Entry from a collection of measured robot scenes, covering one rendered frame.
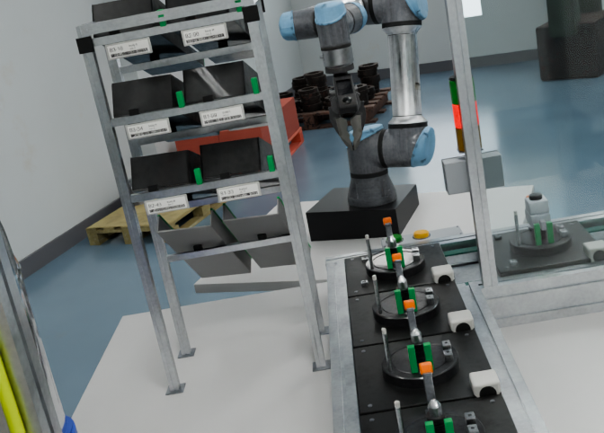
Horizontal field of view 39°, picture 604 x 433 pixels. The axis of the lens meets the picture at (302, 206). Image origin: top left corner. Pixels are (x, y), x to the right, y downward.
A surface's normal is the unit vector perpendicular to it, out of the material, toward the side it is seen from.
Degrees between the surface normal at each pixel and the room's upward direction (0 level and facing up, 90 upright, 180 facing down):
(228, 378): 0
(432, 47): 90
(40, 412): 90
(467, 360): 0
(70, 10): 90
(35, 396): 90
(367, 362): 0
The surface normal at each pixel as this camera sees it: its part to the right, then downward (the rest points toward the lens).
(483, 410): -0.18, -0.94
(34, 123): 0.93, -0.07
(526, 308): -0.01, 0.30
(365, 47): -0.33, 0.34
